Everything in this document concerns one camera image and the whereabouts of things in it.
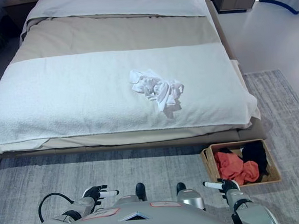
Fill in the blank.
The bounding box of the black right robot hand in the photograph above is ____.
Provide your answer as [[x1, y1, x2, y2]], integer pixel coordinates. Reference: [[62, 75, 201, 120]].
[[202, 177, 242, 200]]

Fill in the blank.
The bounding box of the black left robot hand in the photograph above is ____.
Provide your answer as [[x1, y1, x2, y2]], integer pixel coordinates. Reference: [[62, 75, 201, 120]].
[[82, 184, 120, 207]]

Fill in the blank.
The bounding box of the white garment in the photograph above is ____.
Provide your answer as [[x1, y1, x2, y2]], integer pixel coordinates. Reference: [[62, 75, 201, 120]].
[[128, 65, 187, 115]]

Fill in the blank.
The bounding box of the woven wicker basket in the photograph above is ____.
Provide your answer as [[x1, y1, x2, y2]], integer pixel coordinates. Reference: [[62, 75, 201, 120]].
[[200, 137, 283, 190]]

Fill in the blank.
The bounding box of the bed with white blanket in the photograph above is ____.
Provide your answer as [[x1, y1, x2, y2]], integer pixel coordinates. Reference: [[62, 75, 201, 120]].
[[0, 40, 262, 154]]

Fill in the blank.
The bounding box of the grey striped rug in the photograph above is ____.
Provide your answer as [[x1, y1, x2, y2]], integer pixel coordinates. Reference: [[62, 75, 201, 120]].
[[0, 67, 299, 224]]

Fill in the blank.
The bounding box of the orange garment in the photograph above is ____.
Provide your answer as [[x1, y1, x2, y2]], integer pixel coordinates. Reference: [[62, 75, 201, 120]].
[[213, 148, 261, 187]]

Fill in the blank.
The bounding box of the silver left robot leg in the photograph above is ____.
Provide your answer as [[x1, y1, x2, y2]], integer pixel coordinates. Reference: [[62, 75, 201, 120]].
[[111, 193, 144, 210]]

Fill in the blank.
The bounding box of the silver robot leg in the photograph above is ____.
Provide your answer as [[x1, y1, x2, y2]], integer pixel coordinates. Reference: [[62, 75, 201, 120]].
[[176, 188, 207, 214], [111, 193, 144, 210]]

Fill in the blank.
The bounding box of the black garment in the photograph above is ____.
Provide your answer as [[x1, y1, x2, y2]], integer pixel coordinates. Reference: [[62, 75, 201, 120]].
[[220, 140, 271, 186]]

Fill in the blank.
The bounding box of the silver right robot leg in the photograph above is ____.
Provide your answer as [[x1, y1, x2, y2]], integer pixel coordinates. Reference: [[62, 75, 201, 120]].
[[176, 188, 207, 214]]

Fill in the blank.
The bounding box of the black left robot foot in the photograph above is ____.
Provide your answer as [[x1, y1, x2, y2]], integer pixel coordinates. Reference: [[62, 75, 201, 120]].
[[135, 182, 148, 203]]

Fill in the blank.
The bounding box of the red-edged torso sticker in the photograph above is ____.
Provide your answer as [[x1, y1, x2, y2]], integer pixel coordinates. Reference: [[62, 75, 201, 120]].
[[148, 199, 182, 209]]

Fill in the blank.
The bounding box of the grey robot torso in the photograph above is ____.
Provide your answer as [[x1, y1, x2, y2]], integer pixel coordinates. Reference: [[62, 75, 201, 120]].
[[28, 191, 277, 224]]

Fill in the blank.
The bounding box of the beige duvet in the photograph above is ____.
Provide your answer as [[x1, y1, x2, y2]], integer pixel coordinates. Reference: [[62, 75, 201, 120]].
[[0, 2, 256, 155]]

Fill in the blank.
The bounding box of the blue curved floor strip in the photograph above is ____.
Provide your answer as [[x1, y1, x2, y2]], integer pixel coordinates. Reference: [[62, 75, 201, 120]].
[[258, 0, 299, 18]]

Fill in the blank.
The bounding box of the white quilt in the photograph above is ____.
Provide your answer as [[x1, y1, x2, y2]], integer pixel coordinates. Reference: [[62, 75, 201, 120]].
[[24, 0, 209, 30]]

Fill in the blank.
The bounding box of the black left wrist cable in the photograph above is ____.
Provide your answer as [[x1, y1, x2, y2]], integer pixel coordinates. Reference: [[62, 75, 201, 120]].
[[37, 190, 83, 223]]

